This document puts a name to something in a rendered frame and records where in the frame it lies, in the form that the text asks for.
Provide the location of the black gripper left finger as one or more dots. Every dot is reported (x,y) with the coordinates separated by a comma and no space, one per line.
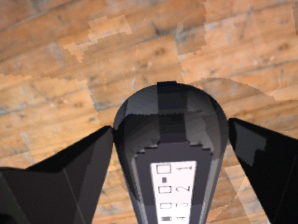
(63,188)

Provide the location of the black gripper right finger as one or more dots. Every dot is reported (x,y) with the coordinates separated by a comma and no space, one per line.
(270,161)

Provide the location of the dark grey switch control unit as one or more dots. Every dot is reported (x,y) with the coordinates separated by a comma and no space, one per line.
(170,139)

